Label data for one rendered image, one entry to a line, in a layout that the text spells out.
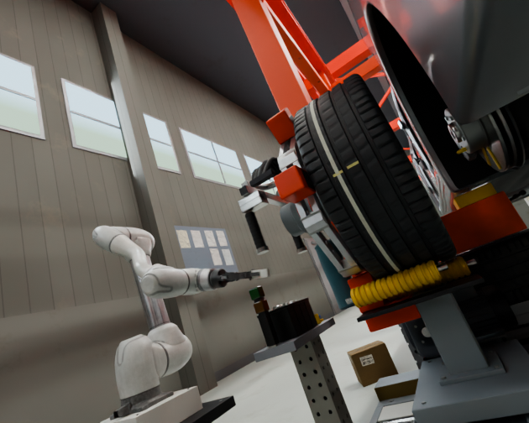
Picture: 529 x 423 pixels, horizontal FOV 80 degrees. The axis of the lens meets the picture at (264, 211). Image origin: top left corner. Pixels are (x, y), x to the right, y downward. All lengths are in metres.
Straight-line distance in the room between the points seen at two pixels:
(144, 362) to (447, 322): 1.12
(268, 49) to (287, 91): 0.32
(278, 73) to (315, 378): 1.53
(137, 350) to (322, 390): 0.75
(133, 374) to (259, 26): 1.92
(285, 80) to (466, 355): 1.50
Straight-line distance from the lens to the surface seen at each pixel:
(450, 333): 1.08
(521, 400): 0.96
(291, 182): 0.83
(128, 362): 1.49
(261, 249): 1.05
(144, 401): 1.49
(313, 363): 1.34
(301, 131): 0.93
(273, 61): 2.00
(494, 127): 0.97
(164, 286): 1.19
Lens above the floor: 0.55
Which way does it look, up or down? 18 degrees up
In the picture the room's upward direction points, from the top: 21 degrees counter-clockwise
